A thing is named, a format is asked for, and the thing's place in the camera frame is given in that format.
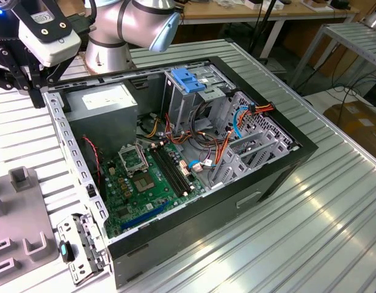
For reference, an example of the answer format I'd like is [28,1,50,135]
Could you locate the blue plastic drive latch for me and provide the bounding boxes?
[171,68,207,94]

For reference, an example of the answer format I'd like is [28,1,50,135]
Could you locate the black sleeved wire bundle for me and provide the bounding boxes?
[189,99,221,146]

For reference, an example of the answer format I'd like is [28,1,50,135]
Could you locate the grey metal disk bay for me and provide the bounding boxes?
[208,90,300,190]

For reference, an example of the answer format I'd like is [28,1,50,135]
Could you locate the wooden desk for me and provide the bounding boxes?
[177,0,360,59]

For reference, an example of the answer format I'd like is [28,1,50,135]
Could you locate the grey power supply unit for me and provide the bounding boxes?
[65,82,139,159]

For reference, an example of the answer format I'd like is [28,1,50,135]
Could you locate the blue expansion slot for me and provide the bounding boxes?
[120,200,170,231]

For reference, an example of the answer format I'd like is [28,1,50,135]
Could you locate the metal slat side table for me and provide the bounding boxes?
[290,23,376,89]

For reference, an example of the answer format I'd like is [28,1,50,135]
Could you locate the CPU socket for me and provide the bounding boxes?
[131,172,158,195]

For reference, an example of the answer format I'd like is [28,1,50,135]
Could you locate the black RAM slot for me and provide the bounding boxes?
[159,143,192,193]
[150,146,184,198]

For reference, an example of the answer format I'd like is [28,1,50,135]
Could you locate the small black case clip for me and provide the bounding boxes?
[85,182,98,199]

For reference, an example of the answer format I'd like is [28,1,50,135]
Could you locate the grey metal slot bracket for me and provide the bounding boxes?
[56,213,111,287]

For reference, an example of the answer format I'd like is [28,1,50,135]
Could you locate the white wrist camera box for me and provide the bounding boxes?
[18,18,82,68]

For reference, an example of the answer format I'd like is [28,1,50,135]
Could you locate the blue data wire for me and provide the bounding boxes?
[232,104,253,140]

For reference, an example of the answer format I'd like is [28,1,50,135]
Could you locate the white power supply label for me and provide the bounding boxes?
[82,88,130,111]

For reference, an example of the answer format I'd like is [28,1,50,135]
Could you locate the metal socket cover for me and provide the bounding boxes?
[117,145,149,176]

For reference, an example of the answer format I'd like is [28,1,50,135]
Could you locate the yellow black wire bundle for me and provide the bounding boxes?
[143,117,165,139]

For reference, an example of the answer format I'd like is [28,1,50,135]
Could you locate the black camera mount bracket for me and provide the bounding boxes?
[10,0,74,43]

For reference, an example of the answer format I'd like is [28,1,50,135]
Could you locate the brown cardboard box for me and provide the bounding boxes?
[323,102,376,153]

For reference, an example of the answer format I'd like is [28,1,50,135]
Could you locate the orange red wire bundle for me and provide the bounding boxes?
[164,113,237,167]

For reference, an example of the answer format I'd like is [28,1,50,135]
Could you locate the short blue wire white plug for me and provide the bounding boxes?
[187,158,214,173]

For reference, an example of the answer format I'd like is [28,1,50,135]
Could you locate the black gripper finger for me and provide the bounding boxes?
[46,56,76,85]
[23,62,48,110]

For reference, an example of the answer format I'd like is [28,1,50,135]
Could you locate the black open PC case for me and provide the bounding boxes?
[40,56,319,290]

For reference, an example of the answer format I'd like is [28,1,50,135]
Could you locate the black latch with blue ring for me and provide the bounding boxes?
[59,240,76,263]

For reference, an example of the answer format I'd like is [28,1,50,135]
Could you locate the orange red power wire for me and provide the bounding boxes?
[239,103,275,129]

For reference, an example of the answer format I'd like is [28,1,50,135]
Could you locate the green motherboard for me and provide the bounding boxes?
[101,142,207,239]

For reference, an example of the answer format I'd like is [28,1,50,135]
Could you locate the grey metal optical drive bay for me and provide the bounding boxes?
[162,65,237,137]

